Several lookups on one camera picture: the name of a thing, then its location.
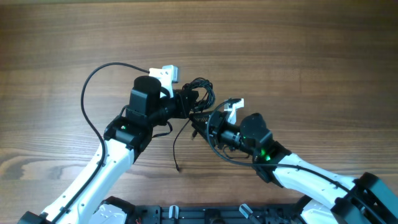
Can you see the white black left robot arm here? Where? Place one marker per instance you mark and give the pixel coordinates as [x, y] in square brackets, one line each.
[150, 104]

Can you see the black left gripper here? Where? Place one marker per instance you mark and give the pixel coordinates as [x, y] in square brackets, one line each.
[183, 102]

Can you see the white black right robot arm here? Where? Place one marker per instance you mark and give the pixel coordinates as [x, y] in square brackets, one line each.
[328, 197]

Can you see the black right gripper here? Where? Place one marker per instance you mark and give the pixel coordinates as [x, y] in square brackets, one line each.
[218, 121]

